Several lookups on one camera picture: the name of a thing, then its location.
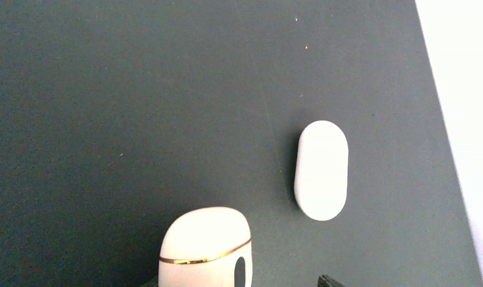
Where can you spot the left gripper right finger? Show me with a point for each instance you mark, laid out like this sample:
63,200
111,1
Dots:
327,281

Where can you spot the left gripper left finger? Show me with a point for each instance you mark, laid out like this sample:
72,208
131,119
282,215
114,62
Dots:
151,283

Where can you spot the beige square charging case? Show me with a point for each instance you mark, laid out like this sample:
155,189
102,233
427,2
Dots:
211,246

